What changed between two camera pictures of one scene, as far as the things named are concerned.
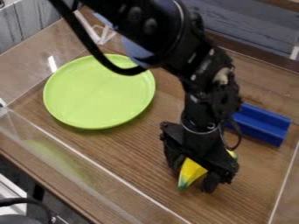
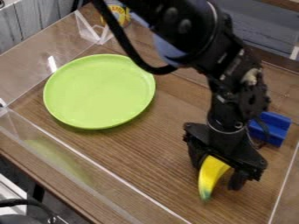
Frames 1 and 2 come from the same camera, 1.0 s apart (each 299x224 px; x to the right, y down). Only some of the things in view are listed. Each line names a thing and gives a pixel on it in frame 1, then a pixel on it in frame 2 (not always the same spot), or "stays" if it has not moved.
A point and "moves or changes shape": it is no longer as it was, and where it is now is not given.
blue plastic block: [259, 124] stays
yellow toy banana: [191, 171] moves or changes shape
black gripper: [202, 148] → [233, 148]
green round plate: [95, 96] stays
